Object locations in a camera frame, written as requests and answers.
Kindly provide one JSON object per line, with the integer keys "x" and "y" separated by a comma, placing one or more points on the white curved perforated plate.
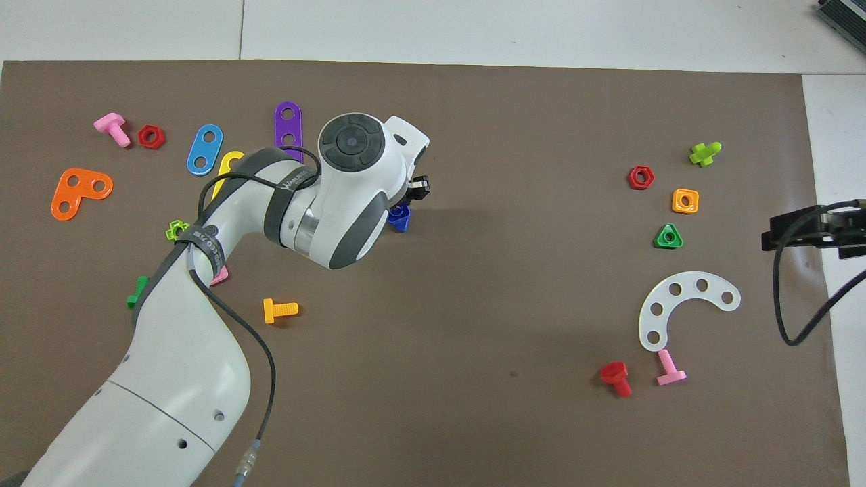
{"x": 689, "y": 283}

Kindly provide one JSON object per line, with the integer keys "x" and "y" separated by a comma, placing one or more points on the pink plastic bolt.
{"x": 111, "y": 124}
{"x": 670, "y": 372}

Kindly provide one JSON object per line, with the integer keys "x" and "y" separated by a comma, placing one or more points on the brown table mat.
{"x": 473, "y": 304}

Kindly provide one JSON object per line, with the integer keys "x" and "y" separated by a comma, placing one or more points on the dark green plastic bolt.
{"x": 139, "y": 292}

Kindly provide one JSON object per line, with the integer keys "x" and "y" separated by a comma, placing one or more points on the purple four-hole plate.
{"x": 287, "y": 127}

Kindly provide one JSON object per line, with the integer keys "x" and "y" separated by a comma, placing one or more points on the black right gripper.
{"x": 849, "y": 226}

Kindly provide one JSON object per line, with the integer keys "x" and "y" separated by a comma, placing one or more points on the lime green plastic bolt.
{"x": 703, "y": 155}

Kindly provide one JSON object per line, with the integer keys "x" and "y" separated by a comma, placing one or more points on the red plastic bolt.
{"x": 614, "y": 372}

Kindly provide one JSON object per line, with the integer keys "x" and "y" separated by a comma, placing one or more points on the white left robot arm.
{"x": 183, "y": 352}

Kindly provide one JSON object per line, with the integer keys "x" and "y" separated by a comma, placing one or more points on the orange heart-shaped plate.
{"x": 82, "y": 193}

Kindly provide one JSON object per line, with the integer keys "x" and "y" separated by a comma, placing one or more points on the yellow three-hole plate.
{"x": 225, "y": 169}

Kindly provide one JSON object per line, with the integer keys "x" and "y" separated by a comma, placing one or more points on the orange plastic bolt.
{"x": 270, "y": 311}

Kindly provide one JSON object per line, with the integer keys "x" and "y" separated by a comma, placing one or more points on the blue square plastic nut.
{"x": 400, "y": 213}

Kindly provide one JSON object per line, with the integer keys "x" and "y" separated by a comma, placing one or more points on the lime green cross nut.
{"x": 172, "y": 234}

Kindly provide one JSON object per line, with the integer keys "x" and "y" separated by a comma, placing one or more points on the blue two-hole plate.
{"x": 205, "y": 149}

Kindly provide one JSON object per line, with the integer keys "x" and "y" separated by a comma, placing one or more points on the grey ribbed device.
{"x": 846, "y": 15}

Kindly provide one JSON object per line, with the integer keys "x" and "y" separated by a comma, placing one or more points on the orange square plastic nut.
{"x": 694, "y": 206}

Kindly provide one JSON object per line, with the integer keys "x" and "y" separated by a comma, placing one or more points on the red hexagon plastic nut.
{"x": 648, "y": 182}
{"x": 160, "y": 139}

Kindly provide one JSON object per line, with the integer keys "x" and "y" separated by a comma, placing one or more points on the pink square plastic nut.
{"x": 220, "y": 276}

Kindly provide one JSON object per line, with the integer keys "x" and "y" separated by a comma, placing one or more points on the green triangle plastic nut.
{"x": 659, "y": 243}

